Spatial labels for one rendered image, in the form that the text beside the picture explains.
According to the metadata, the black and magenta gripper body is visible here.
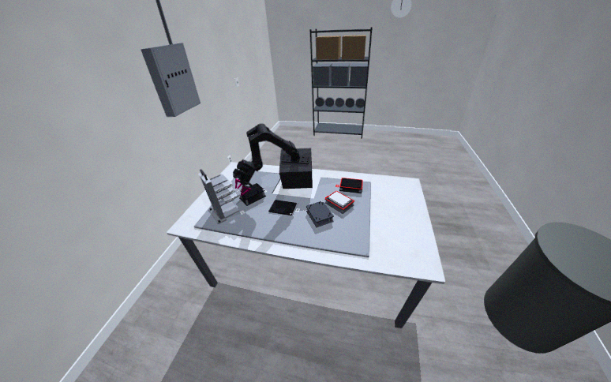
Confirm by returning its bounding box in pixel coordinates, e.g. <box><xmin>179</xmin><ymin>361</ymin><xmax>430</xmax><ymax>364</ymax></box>
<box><xmin>239</xmin><ymin>175</ymin><xmax>252</xmax><ymax>188</ymax></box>

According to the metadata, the white rectangular plate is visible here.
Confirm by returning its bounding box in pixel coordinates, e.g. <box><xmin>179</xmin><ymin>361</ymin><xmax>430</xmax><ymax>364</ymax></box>
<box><xmin>328</xmin><ymin>192</ymin><xmax>350</xmax><ymax>207</ymax></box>

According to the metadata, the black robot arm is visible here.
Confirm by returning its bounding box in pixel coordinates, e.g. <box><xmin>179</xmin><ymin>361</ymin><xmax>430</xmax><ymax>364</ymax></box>
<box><xmin>233</xmin><ymin>123</ymin><xmax>309</xmax><ymax>182</ymax></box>

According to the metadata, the white multi-well plate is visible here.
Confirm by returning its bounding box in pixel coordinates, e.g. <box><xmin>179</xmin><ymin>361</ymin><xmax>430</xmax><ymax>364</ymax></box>
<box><xmin>223</xmin><ymin>188</ymin><xmax>241</xmax><ymax>202</ymax></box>
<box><xmin>216</xmin><ymin>187</ymin><xmax>235</xmax><ymax>199</ymax></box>
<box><xmin>213</xmin><ymin>179</ymin><xmax>233</xmax><ymax>192</ymax></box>

